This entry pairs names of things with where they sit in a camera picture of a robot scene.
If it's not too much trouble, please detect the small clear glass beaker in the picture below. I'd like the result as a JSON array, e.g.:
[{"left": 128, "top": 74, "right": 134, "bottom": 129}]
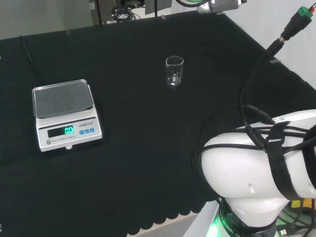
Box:
[{"left": 165, "top": 56, "right": 185, "bottom": 87}]

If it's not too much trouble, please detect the black bench cloth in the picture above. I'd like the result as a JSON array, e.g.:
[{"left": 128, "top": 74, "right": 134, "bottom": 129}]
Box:
[{"left": 0, "top": 11, "right": 316, "bottom": 237}]

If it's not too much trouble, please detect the white electronic balance steel pan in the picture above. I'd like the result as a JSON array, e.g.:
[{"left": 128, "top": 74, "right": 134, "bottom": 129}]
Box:
[{"left": 32, "top": 79, "right": 103, "bottom": 153}]

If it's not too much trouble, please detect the pale board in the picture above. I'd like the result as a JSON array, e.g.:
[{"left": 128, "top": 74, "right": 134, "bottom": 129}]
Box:
[{"left": 189, "top": 200, "right": 222, "bottom": 237}]

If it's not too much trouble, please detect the black cable bundle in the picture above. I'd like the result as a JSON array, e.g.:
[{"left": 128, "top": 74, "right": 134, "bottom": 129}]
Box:
[{"left": 111, "top": 5, "right": 142, "bottom": 23}]

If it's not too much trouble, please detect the black balance power cable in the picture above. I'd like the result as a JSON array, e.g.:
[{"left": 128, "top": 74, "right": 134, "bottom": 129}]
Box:
[{"left": 19, "top": 35, "right": 43, "bottom": 85}]

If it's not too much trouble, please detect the black cable with green connector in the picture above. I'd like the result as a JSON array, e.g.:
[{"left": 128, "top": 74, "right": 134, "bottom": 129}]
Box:
[{"left": 240, "top": 6, "right": 314, "bottom": 152}]

